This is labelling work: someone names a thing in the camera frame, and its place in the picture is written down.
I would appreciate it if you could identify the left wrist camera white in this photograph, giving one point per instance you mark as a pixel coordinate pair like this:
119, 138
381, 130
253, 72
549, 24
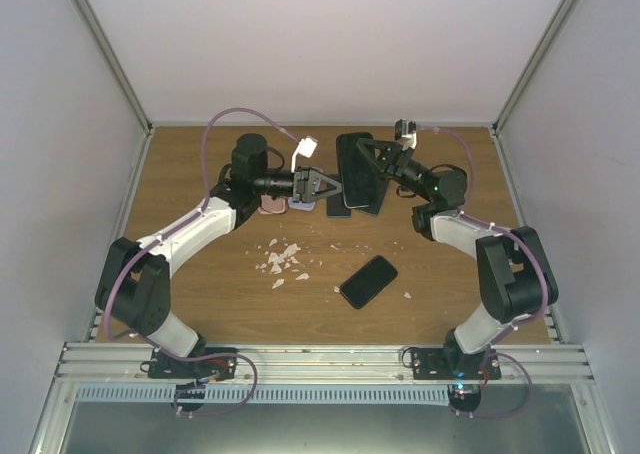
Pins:
305, 147

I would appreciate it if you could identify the pink phone case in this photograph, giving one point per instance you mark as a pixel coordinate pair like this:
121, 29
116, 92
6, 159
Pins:
272, 205

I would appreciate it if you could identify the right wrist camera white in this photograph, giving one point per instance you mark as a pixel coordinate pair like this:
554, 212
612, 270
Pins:
405, 133

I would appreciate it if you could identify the aluminium rail frame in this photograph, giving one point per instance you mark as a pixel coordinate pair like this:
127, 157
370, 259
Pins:
108, 363

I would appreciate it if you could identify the lavender phone case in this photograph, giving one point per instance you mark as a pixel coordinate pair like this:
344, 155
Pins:
302, 206

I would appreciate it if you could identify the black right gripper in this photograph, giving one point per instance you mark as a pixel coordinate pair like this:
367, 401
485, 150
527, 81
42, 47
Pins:
385, 152

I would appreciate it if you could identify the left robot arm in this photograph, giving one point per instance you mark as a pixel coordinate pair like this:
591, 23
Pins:
134, 287

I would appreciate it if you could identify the grey slotted cable duct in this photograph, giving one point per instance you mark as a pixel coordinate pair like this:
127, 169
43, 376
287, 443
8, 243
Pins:
269, 394

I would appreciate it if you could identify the black phone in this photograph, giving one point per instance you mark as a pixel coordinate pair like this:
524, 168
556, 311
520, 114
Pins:
368, 282
359, 182

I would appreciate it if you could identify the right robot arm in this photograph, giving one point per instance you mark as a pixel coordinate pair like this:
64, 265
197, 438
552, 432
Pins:
516, 281

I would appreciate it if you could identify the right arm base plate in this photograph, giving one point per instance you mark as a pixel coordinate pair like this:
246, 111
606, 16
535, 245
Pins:
466, 375

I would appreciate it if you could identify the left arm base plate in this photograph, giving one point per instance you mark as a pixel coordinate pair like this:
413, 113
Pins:
192, 377

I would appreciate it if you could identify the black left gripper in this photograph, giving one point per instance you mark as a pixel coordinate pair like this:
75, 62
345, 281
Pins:
304, 187

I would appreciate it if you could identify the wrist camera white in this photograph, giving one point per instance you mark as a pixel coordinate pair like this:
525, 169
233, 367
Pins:
305, 147
405, 133

